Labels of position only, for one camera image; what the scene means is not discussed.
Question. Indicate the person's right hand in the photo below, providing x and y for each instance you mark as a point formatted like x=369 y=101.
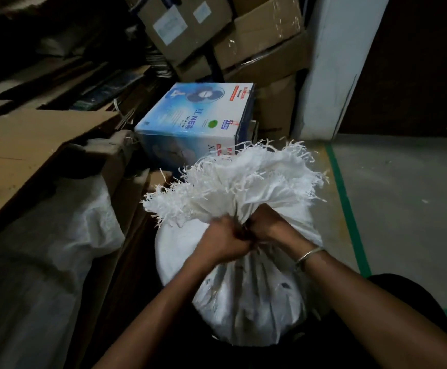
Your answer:
x=269 y=226

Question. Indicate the person's left hand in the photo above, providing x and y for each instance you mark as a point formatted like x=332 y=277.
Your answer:
x=219 y=242

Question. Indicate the person's left fingers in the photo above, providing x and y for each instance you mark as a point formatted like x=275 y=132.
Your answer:
x=242 y=238

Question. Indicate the person's right fingers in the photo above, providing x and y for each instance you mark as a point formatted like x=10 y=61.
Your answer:
x=253 y=225

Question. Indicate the white woven sack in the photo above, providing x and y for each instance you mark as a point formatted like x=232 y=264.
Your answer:
x=242 y=242

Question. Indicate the person's left forearm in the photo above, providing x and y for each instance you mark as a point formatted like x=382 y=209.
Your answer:
x=150 y=315

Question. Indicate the person's right forearm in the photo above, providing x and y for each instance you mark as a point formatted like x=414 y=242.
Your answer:
x=377 y=307

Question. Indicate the silver bangle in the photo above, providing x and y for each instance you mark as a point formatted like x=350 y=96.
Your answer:
x=308 y=255

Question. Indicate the blue and white fan box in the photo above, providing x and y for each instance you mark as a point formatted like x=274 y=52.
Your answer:
x=192 y=122

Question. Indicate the tall narrow cardboard box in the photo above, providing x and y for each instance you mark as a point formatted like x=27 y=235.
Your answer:
x=123 y=265

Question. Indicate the plain brown cardboard box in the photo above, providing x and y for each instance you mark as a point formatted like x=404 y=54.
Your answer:
x=273 y=96

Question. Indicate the person's black trousers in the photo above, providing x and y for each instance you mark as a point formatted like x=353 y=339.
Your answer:
x=400 y=303

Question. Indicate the taped open cardboard box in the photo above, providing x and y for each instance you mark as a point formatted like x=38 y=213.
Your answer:
x=258 y=30

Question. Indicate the translucent plastic bag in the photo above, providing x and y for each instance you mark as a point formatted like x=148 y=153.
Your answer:
x=42 y=265

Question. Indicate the cardboard box with white labels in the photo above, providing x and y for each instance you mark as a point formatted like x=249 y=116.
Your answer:
x=181 y=26

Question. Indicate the large flat cardboard box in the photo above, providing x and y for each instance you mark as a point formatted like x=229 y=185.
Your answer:
x=23 y=157

